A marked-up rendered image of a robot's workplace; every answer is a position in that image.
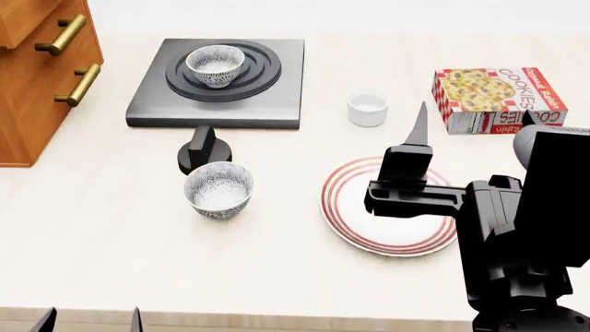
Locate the wooden cabinet drawer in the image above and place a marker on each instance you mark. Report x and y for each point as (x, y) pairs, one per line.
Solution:
(20, 20)

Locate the white plate with red rings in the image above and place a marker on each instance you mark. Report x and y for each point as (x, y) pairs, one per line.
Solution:
(392, 235)

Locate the flat black stove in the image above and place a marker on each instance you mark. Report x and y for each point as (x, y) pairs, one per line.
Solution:
(147, 110)

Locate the round black stove burner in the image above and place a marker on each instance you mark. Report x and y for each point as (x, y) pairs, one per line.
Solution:
(263, 74)

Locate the patterned black white bowl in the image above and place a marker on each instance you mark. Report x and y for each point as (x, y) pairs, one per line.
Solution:
(215, 71)
(220, 193)

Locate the wooden cabinet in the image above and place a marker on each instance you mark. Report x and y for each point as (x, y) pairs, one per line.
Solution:
(27, 114)

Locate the black stove knob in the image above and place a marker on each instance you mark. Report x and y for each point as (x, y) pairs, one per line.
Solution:
(203, 147)

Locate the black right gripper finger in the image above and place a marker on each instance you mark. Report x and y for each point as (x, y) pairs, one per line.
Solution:
(527, 120)
(408, 162)

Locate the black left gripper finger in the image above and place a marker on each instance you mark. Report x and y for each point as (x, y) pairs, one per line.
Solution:
(46, 323)
(136, 323)

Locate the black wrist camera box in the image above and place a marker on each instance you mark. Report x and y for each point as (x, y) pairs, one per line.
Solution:
(558, 193)

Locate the red cookies box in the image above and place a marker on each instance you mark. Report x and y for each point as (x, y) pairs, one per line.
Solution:
(484, 93)

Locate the small white ramekin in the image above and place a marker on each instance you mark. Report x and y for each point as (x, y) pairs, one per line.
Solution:
(368, 110)

